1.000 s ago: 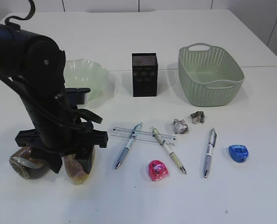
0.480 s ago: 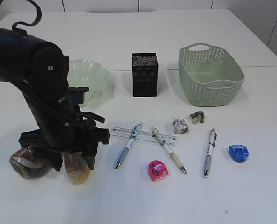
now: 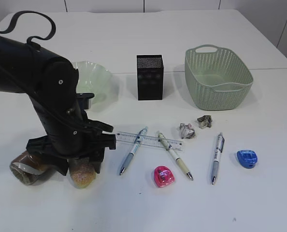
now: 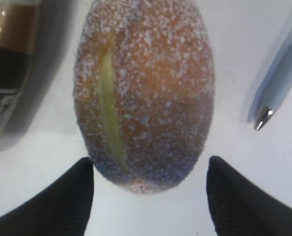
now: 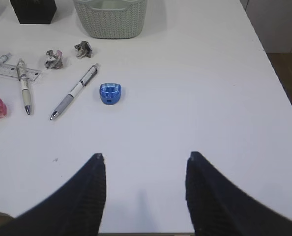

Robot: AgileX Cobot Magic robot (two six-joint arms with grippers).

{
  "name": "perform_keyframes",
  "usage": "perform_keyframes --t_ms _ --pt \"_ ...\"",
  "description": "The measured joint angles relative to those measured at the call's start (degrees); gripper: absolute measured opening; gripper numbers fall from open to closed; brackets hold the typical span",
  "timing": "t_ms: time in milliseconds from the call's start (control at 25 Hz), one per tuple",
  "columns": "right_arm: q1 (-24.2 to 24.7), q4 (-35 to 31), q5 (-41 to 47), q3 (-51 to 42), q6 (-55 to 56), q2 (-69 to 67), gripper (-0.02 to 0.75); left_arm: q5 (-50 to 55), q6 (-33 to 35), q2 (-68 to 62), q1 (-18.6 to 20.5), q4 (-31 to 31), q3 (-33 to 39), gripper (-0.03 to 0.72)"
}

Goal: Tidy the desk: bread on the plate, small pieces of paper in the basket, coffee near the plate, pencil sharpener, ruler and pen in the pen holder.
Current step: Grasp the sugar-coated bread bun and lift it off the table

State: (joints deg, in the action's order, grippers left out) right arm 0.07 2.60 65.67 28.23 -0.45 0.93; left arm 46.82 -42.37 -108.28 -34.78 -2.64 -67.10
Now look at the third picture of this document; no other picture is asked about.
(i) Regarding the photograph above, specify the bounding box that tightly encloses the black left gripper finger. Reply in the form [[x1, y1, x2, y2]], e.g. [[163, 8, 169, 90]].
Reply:
[[52, 157, 69, 175], [89, 155, 104, 173]]

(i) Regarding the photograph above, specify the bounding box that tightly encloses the brown paper ball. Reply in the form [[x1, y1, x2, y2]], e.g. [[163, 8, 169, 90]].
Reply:
[[197, 115, 212, 129]]

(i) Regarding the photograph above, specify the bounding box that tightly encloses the grey pen right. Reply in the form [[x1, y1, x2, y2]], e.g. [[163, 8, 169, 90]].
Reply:
[[211, 132, 225, 185]]

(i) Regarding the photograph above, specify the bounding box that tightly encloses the blue pencil sharpener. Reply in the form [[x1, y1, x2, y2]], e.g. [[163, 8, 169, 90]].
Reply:
[[236, 150, 258, 169]]

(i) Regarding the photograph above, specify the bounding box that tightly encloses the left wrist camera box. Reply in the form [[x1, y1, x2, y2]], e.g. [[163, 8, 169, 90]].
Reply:
[[76, 92, 95, 110]]

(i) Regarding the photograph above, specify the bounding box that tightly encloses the sugared bread roll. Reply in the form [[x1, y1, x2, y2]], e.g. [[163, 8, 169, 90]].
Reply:
[[69, 158, 96, 189]]

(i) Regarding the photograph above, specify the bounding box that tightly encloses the beige pen middle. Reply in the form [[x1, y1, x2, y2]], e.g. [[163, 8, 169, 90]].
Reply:
[[157, 131, 194, 181]]

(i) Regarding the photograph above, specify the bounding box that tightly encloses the green plastic basket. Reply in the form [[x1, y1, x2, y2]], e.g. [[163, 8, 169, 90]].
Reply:
[[185, 44, 254, 111]]

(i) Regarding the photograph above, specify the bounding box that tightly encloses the brown Nescafe coffee bottle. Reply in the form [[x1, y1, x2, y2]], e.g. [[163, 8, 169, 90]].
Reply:
[[9, 151, 52, 186]]

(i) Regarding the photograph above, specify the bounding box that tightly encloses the green wavy glass plate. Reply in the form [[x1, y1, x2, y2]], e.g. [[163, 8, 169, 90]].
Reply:
[[72, 61, 113, 108]]

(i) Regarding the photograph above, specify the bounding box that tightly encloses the blue grey pen left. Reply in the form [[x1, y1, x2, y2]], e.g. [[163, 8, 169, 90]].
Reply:
[[119, 127, 148, 175]]

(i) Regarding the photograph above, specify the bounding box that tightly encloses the transparent plastic ruler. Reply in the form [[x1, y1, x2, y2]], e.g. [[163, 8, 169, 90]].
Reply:
[[116, 131, 183, 151]]

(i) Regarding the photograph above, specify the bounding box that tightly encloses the black mesh pen holder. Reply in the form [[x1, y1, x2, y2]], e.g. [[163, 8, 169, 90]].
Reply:
[[136, 55, 164, 101]]

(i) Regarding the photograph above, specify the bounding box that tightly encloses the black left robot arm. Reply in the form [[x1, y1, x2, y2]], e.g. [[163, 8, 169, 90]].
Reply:
[[0, 31, 116, 175]]

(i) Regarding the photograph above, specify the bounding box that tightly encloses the pink pencil sharpener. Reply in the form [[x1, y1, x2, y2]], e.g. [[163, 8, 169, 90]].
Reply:
[[154, 166, 175, 188]]

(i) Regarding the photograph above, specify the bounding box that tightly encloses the white paper ball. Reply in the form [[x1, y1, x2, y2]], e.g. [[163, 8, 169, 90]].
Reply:
[[179, 123, 196, 139]]

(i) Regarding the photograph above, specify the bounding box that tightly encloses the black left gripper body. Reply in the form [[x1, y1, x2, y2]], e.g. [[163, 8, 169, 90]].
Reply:
[[26, 106, 116, 163]]

